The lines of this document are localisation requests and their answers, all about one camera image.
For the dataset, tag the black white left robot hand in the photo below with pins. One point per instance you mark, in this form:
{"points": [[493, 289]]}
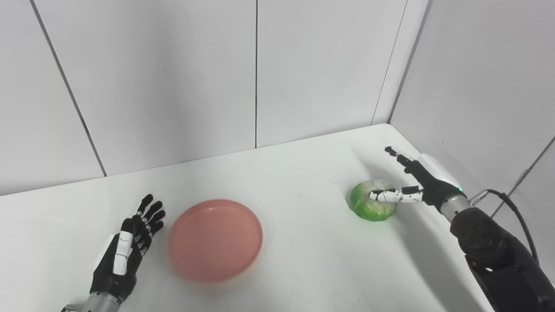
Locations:
{"points": [[115, 277]]}

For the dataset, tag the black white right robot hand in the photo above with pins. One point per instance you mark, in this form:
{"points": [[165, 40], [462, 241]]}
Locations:
{"points": [[438, 188]]}

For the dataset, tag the green white cabbage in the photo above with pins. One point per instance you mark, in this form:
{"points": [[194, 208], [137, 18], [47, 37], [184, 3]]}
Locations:
{"points": [[368, 210]]}

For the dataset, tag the pink round plate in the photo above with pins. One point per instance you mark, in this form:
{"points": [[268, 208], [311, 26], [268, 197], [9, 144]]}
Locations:
{"points": [[215, 240]]}

